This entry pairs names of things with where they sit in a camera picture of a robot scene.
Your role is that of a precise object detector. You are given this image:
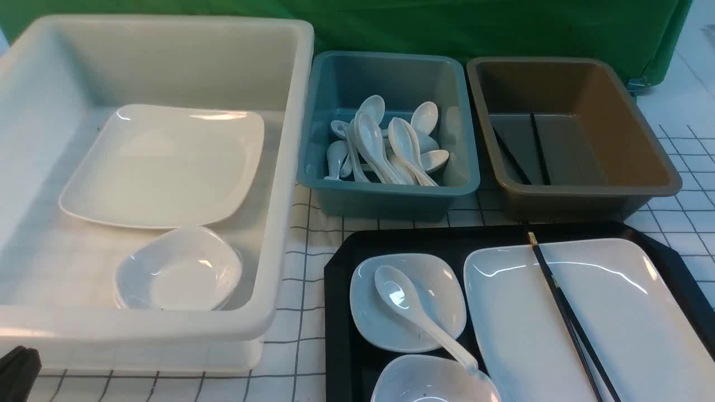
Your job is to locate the white ceramic soup spoon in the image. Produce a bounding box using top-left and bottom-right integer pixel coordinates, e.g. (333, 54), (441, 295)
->
(374, 266), (479, 376)

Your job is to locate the small white square dish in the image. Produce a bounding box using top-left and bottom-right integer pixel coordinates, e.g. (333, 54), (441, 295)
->
(349, 253), (466, 353)

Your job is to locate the black chopstick gold tip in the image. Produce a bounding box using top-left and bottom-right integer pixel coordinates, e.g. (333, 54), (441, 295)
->
(526, 229), (621, 401)

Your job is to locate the white square bowl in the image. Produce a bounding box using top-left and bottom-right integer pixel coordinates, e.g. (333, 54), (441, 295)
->
(370, 354), (502, 401)

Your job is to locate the white square rice plate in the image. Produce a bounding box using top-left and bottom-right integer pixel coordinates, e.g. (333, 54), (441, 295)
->
(463, 238), (714, 401)

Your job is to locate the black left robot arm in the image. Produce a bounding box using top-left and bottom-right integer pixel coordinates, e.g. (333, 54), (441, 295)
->
(1, 346), (42, 401)

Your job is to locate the white square plate in tub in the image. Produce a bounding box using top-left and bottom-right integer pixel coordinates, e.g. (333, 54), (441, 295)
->
(58, 104), (265, 229)

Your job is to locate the white spoon pile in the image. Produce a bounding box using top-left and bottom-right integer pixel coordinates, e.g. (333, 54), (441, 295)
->
(324, 94), (450, 186)

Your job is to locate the teal plastic bin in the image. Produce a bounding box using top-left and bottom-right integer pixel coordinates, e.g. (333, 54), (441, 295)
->
(297, 51), (481, 221)

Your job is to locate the white bowl in tub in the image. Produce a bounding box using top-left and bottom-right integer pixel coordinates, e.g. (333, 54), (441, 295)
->
(113, 226), (243, 311)

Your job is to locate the black chopstick in bin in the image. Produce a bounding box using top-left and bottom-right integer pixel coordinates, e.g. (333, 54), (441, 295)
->
(530, 113), (551, 185)

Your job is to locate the brown plastic bin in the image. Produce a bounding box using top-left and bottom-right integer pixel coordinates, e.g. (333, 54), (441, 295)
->
(466, 57), (682, 222)

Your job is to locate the metal binder clip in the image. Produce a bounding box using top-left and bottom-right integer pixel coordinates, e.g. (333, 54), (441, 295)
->
(626, 77), (651, 94)

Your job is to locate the large white plastic tub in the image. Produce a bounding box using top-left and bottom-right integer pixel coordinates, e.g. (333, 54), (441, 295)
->
(2, 15), (314, 372)

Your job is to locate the checkered white tablecloth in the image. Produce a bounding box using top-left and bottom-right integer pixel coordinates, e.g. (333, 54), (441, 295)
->
(0, 47), (715, 402)

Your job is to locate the green backdrop cloth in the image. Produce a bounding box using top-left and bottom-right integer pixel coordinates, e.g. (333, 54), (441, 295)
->
(1, 1), (692, 85)

